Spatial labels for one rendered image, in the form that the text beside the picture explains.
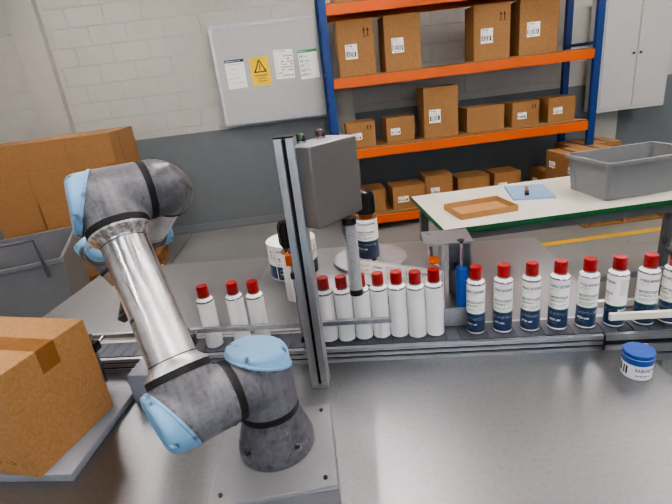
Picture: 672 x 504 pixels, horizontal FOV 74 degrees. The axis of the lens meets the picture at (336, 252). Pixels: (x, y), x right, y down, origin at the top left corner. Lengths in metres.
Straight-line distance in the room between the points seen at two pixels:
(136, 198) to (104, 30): 5.05
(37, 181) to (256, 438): 3.97
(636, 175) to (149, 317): 2.66
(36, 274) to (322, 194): 2.40
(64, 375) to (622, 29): 5.99
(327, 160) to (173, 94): 4.73
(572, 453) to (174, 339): 0.83
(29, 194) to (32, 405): 3.59
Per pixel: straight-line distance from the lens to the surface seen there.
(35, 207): 4.72
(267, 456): 0.93
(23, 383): 1.21
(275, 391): 0.86
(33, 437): 1.26
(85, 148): 4.47
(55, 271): 3.18
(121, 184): 0.91
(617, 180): 2.94
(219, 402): 0.82
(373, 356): 1.35
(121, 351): 1.61
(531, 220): 2.61
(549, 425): 1.18
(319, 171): 1.02
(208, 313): 1.39
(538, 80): 6.22
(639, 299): 1.48
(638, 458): 1.16
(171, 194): 0.93
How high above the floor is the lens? 1.61
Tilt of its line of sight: 21 degrees down
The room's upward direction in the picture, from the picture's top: 7 degrees counter-clockwise
